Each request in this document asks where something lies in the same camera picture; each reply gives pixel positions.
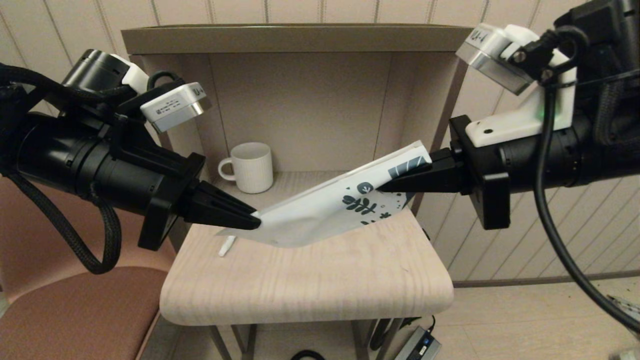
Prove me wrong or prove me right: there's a white floral zipper pouch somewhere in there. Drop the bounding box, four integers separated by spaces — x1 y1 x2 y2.
217 141 433 249

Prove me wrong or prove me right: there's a white ribbed ceramic mug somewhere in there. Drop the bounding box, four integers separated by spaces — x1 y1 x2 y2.
218 142 274 195

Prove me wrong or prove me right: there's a beige wooden desk hutch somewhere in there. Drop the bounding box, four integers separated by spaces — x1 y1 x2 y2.
121 23 475 216

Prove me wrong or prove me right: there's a pink plastic chair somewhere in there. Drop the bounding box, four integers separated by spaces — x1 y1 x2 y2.
0 175 177 360

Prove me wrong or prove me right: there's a grey power adapter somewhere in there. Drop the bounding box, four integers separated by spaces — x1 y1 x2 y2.
395 326 443 360

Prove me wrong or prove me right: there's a white crumpled floor object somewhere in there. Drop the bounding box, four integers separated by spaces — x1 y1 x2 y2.
607 295 640 341

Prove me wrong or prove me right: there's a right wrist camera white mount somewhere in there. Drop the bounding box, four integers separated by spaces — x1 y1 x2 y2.
456 23 578 148

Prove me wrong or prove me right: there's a black right camera cable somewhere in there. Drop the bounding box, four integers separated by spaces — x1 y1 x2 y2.
515 25 640 333

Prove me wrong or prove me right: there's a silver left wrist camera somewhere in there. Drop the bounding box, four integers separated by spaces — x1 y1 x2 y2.
140 82 212 133

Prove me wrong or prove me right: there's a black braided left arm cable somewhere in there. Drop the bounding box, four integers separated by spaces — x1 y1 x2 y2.
0 65 123 275

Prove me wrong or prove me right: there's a thin black left camera cable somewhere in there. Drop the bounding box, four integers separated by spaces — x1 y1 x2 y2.
147 70 180 93

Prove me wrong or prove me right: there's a brown wall baseboard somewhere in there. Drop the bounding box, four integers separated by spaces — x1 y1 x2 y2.
452 271 640 290

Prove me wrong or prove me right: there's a thin black adapter cable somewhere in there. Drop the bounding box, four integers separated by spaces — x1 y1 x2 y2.
397 314 436 335

